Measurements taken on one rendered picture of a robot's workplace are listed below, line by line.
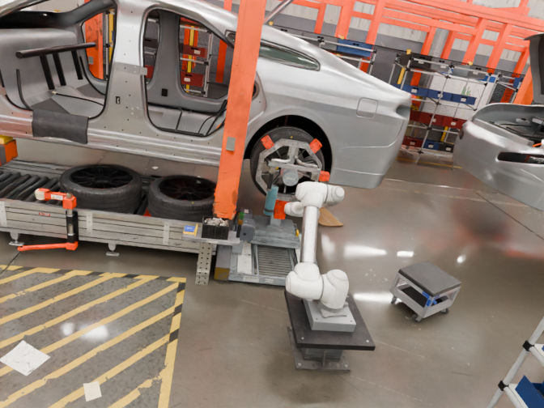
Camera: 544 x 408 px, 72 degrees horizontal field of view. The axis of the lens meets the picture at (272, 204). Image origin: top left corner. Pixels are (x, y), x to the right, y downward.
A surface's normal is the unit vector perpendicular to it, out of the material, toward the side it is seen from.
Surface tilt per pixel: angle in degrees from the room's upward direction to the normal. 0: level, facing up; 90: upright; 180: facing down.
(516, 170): 89
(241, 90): 90
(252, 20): 90
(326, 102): 90
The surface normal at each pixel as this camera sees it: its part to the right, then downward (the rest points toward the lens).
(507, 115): 0.09, 0.00
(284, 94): 0.07, 0.44
